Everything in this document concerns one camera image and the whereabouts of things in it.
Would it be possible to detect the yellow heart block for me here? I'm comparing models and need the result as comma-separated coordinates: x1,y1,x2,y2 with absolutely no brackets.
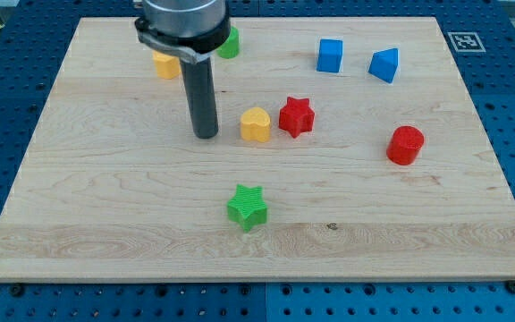
240,106,271,142

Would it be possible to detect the red cylinder block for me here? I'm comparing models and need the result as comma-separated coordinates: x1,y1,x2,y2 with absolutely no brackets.
386,125,425,165

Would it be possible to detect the blue cube block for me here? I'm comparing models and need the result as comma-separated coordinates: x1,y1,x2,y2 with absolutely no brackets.
317,38,343,73

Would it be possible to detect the blue triangular prism block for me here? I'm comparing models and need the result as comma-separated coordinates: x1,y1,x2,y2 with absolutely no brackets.
368,48,399,83

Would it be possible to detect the white fiducial marker tag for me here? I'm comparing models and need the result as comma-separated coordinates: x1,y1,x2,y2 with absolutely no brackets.
448,31,485,53

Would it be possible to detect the green star block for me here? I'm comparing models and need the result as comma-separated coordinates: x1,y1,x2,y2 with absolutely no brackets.
226,184,268,233

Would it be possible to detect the red star block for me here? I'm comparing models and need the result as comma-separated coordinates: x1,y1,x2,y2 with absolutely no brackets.
278,97,315,139

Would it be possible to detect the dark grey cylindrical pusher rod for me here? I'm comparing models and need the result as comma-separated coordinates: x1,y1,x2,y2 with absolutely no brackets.
180,58,219,139

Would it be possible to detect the yellow pentagon block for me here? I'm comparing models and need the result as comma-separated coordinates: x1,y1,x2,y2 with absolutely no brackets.
152,51,181,80

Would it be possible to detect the light wooden board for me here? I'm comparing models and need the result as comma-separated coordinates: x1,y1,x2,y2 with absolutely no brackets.
0,17,515,284

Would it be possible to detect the green cylinder block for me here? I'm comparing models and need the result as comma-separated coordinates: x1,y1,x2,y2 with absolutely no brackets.
216,26,240,59

